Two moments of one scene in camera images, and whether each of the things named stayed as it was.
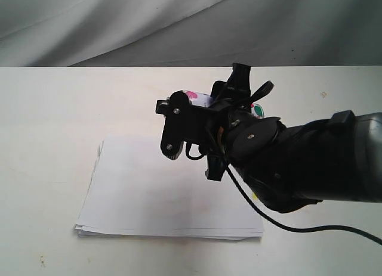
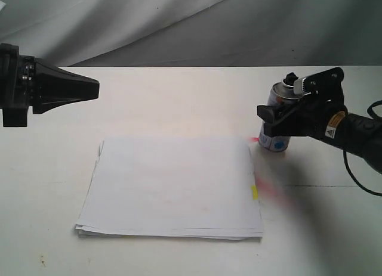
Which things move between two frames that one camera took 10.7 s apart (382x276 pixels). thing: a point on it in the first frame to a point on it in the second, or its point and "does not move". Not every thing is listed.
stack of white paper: [136, 190] does not move
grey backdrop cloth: [190, 28] does not move
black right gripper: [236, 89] to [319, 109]
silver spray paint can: [203, 99] to [282, 94]
